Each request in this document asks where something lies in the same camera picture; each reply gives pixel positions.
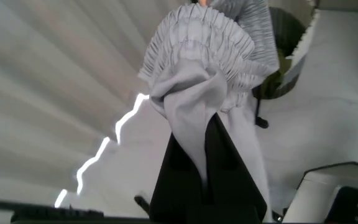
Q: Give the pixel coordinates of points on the black clothes rack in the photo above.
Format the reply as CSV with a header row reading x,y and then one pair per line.
x,y
57,214

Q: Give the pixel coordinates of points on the white laundry basket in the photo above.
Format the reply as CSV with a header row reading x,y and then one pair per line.
x,y
287,28

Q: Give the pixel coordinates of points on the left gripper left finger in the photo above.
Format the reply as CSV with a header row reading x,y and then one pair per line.
x,y
176,186

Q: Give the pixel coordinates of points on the white curtain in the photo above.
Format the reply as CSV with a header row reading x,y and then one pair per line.
x,y
57,77

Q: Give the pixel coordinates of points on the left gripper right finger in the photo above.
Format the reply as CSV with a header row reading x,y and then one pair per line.
x,y
228,186

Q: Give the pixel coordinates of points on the pale grey shorts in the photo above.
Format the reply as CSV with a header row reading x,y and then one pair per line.
x,y
197,77

